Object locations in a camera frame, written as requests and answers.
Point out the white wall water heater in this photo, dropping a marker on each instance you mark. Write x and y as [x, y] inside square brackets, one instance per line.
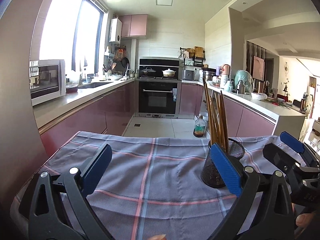
[115, 31]

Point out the white countertop oven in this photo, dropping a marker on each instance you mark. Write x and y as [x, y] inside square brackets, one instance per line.
[61, 80]

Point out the black mesh utensil cup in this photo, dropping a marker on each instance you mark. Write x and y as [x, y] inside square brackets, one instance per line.
[236, 148]

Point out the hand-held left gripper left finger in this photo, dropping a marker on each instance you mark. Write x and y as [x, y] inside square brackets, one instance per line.
[97, 166]

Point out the steel thermos bottle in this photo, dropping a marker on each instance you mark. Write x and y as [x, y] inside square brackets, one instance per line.
[240, 88]

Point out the steel kitchen sink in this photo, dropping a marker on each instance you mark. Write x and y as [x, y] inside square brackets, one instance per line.
[95, 85]

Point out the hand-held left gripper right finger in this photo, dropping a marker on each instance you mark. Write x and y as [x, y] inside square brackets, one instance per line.
[225, 168]

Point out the pink electric kettle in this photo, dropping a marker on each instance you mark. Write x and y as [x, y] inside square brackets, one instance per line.
[225, 71]

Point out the white casserole pot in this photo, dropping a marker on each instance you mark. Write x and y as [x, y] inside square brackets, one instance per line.
[169, 73]

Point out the pink sink base cabinets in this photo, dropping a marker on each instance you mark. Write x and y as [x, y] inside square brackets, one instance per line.
[95, 115]

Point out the set of wooden chopsticks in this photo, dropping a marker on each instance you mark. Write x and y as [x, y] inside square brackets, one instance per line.
[212, 120]

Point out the person's right hand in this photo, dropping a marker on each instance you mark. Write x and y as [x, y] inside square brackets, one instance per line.
[305, 221]

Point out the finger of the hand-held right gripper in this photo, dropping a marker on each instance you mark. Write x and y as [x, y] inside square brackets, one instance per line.
[291, 141]
[276, 155]

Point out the pink wall cabinet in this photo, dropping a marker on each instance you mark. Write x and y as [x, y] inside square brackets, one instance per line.
[133, 26]

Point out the silver refrigerator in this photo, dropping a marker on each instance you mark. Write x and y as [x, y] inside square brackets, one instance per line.
[17, 105]

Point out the white bowl with plastic wrap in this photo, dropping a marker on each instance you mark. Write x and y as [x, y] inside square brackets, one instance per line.
[258, 96]

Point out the stainless steamer pot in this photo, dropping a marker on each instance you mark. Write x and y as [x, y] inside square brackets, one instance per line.
[208, 75]

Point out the black wok with glass lid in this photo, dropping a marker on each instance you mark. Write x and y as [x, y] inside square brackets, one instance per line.
[148, 72]

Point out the black integrated stove oven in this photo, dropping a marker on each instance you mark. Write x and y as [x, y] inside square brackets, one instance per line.
[157, 100]

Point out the white patterned dish bowl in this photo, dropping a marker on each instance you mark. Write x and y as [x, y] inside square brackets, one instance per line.
[115, 77]

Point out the silver rice cooker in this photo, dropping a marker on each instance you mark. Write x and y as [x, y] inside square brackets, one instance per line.
[188, 75]

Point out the framed wall picture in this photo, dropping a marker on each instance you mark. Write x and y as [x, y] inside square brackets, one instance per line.
[258, 67]

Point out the pale green bottle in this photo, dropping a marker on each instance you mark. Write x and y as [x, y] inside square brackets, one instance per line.
[228, 87]

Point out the hanging black frying pan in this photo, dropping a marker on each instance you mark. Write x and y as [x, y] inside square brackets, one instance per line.
[125, 62]

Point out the pink peninsula base cabinets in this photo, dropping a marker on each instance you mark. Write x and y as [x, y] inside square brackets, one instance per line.
[250, 120]

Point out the large kitchen window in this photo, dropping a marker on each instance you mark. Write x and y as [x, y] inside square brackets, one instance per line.
[60, 30]

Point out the black wall storage rack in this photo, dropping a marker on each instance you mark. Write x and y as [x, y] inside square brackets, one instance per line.
[197, 60]

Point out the grey plaid tablecloth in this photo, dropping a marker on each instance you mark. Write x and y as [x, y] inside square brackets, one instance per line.
[150, 175]

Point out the dark red bowl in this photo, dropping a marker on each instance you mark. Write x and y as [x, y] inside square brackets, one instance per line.
[72, 89]

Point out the plastic cooking oil bottle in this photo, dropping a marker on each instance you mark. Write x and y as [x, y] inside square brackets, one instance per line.
[199, 128]

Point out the person's left hand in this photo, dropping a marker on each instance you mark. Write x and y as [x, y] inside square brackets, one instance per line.
[157, 237]

